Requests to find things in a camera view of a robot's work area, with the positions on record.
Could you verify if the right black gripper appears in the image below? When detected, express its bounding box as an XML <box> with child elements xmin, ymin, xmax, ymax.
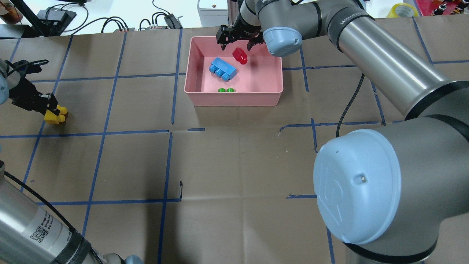
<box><xmin>216</xmin><ymin>11</ymin><xmax>265</xmax><ymax>51</ymax></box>

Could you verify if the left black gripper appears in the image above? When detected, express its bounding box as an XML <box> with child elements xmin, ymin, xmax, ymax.
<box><xmin>4</xmin><ymin>59</ymin><xmax>61</xmax><ymax>118</ymax></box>

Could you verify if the yellow toy block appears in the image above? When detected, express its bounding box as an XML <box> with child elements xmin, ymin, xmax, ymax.
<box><xmin>43</xmin><ymin>105</ymin><xmax>69</xmax><ymax>125</ymax></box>

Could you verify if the red toy block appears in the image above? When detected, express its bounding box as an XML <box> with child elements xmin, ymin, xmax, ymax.
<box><xmin>232</xmin><ymin>47</ymin><xmax>248</xmax><ymax>65</ymax></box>

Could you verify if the blue toy block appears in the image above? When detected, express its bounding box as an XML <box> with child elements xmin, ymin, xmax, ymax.
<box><xmin>209</xmin><ymin>57</ymin><xmax>237</xmax><ymax>82</ymax></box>

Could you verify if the green toy block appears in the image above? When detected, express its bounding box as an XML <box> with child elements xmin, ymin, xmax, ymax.
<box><xmin>217</xmin><ymin>87</ymin><xmax>236</xmax><ymax>92</ymax></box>

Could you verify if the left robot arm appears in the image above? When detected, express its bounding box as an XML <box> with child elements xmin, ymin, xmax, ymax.
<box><xmin>0</xmin><ymin>59</ymin><xmax>143</xmax><ymax>264</ymax></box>

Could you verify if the white square box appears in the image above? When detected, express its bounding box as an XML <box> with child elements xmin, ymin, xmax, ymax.
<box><xmin>197</xmin><ymin>0</ymin><xmax>228</xmax><ymax>27</ymax></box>

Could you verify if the pink plastic box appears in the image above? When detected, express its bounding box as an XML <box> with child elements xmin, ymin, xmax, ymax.
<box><xmin>184</xmin><ymin>36</ymin><xmax>284</xmax><ymax>106</ymax></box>

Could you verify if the black power adapter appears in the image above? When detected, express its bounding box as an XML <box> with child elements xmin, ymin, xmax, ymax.
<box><xmin>164</xmin><ymin>13</ymin><xmax>183</xmax><ymax>29</ymax></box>

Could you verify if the yellow tape roll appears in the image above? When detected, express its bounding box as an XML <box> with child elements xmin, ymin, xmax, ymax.
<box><xmin>386</xmin><ymin>3</ymin><xmax>419</xmax><ymax>18</ymax></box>

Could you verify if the black corrugated cable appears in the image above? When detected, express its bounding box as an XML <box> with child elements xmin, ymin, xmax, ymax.
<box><xmin>336</xmin><ymin>73</ymin><xmax>365</xmax><ymax>138</ymax></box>

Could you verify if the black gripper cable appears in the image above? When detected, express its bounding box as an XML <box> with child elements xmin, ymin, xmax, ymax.
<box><xmin>0</xmin><ymin>172</ymin><xmax>107</xmax><ymax>264</ymax></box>

